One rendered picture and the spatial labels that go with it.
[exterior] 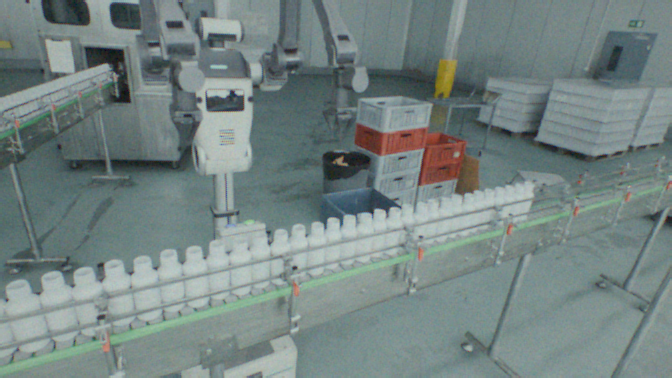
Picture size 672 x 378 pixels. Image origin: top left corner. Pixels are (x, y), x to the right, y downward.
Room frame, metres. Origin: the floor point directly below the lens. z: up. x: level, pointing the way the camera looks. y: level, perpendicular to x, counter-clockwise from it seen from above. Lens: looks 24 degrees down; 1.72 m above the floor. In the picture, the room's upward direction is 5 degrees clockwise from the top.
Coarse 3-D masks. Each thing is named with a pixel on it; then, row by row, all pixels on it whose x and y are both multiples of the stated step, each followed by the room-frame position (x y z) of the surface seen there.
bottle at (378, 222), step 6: (378, 210) 1.13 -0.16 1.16; (378, 216) 1.10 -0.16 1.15; (384, 216) 1.10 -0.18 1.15; (372, 222) 1.11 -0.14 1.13; (378, 222) 1.10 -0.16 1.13; (384, 222) 1.11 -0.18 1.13; (378, 228) 1.09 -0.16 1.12; (384, 228) 1.09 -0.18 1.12; (384, 234) 1.10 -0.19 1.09; (372, 240) 1.09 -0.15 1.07; (378, 240) 1.09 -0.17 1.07; (384, 240) 1.10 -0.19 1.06; (372, 246) 1.09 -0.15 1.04; (378, 246) 1.09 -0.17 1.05
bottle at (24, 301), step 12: (12, 288) 0.62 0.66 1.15; (24, 288) 0.62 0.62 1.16; (12, 300) 0.60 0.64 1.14; (24, 300) 0.61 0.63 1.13; (36, 300) 0.63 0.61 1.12; (12, 312) 0.59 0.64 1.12; (24, 312) 0.60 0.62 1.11; (12, 324) 0.59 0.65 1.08; (24, 324) 0.60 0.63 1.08; (36, 324) 0.61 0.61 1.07; (24, 336) 0.59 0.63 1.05; (36, 336) 0.60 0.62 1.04; (24, 348) 0.59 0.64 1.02; (36, 348) 0.60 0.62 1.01
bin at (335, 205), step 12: (348, 192) 1.76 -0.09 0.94; (360, 192) 1.80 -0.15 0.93; (372, 192) 1.83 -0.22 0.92; (324, 204) 1.65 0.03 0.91; (336, 204) 1.72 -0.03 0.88; (348, 204) 1.76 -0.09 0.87; (360, 204) 1.80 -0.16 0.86; (372, 204) 1.82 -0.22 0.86; (384, 204) 1.74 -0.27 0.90; (396, 204) 1.66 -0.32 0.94; (324, 216) 1.65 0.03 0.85; (336, 216) 1.55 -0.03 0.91; (372, 216) 1.81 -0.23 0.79; (324, 228) 1.64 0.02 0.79
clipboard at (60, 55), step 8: (48, 40) 3.86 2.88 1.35; (56, 40) 3.87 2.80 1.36; (64, 40) 3.90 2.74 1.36; (48, 48) 3.86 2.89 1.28; (56, 48) 3.88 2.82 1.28; (64, 48) 3.89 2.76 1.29; (48, 56) 3.86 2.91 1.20; (56, 56) 3.87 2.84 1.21; (64, 56) 3.89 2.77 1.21; (72, 56) 3.90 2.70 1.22; (56, 64) 3.87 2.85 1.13; (64, 64) 3.88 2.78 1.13; (72, 64) 3.89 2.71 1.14; (56, 72) 3.86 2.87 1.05; (64, 72) 3.88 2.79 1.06; (72, 72) 3.88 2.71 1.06
